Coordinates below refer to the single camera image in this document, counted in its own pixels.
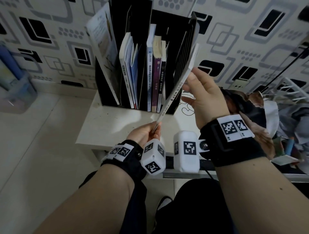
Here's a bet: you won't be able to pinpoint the thin white paperback book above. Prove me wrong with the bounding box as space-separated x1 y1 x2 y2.
156 43 200 132

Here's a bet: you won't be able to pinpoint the brown and black cloth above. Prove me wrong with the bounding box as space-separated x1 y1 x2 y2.
221 89 276 160

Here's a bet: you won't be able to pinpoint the person's right hand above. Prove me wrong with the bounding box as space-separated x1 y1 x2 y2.
181 67 231 129

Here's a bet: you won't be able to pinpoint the white blue spine book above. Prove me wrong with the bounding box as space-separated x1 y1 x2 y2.
146 23 157 112

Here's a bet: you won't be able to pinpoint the white wire rack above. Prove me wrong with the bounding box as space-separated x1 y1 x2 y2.
259 77 309 104

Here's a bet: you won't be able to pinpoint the large white cover book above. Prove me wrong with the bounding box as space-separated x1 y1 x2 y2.
86 2 121 105

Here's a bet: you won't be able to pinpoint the black book organizer rack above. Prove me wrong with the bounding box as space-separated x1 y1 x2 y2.
95 0 199 115

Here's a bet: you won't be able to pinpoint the thin blue booklet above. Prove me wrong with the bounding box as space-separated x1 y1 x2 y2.
130 43 139 109

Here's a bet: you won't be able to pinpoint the dark spine book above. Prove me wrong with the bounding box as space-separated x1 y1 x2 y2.
157 40 167 113

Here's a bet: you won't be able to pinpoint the purple spine book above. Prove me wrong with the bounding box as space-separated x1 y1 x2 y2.
152 36 162 113

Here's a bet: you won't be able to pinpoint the grey clothing pile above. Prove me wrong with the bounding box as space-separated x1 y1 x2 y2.
276 101 309 147

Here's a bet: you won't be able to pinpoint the person's left hand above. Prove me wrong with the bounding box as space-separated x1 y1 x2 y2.
127 121 162 146

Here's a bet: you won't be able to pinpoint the person's black trousers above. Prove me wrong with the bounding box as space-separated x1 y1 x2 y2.
79 169 238 234

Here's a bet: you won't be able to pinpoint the blue rolled mat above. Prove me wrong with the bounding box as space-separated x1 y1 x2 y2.
0 40 25 83

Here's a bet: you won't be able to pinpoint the black right wristband with markers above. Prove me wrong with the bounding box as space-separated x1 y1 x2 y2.
198 115 266 168

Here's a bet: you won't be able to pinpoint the black pole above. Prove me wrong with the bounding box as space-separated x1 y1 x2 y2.
250 41 309 95

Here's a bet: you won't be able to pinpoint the clear plastic storage box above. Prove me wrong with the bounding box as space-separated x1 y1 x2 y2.
0 69 38 115

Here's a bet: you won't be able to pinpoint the black camera cable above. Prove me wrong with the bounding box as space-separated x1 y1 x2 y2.
204 169 218 180

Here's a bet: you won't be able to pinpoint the white paper card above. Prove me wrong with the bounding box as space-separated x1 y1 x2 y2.
272 154 300 166

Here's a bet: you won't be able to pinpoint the white and blue book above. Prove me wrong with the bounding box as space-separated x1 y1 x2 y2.
119 32 136 109

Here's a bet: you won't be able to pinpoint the black wristband with markers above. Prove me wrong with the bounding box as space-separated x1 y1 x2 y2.
100 139 146 181
198 115 266 168

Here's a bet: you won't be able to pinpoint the person's white shoe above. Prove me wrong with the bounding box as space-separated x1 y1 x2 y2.
157 196 173 213

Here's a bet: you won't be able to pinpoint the person's left forearm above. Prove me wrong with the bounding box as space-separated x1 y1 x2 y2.
34 164 136 234

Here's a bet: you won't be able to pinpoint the white wall socket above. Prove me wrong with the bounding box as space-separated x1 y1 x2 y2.
232 79 251 91

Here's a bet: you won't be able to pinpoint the person's right forearm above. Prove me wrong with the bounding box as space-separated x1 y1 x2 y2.
214 155 309 234

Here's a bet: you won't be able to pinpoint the black left wristband with markers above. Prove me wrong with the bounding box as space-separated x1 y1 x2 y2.
100 139 146 181

